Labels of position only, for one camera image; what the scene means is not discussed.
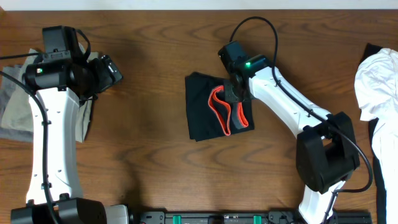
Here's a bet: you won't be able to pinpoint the folded grey garment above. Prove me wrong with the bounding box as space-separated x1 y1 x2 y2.
1 65 33 142

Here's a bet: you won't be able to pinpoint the black leggings with red waistband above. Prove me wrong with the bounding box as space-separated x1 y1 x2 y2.
185 72 254 141

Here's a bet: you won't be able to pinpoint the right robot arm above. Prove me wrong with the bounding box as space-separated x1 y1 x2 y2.
219 53 360 223

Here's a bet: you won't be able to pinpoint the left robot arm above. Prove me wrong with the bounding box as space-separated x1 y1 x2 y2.
11 50 129 223

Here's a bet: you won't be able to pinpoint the white crumpled garment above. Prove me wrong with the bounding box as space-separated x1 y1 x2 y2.
354 47 397 223

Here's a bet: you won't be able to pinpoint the folded khaki pants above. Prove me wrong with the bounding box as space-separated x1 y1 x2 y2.
0 43 100 143

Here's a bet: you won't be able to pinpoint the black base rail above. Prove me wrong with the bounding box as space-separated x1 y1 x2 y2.
104 203 373 224

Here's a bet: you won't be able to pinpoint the black garment under white one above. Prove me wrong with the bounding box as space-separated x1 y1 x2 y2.
360 44 386 224

